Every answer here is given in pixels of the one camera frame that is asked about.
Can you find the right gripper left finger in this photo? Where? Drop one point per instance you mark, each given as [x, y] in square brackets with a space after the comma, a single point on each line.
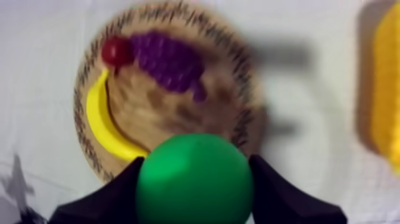
[106, 203]

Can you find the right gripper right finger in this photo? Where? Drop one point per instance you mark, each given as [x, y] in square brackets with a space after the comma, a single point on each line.
[281, 200]

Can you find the green toy pear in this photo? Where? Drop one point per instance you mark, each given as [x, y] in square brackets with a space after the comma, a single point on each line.
[193, 181]

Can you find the round wooden board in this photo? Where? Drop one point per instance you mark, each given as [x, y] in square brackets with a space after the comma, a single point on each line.
[168, 125]

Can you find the yellow plastic basket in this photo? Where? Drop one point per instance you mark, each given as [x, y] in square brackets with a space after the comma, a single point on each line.
[386, 87]

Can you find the yellow toy banana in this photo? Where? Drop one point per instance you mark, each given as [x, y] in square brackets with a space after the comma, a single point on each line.
[101, 122]

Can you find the small red fruit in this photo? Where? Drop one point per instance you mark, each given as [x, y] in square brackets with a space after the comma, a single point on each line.
[116, 51]

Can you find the purple toy grapes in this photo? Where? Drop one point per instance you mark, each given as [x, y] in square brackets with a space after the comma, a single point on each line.
[168, 62]

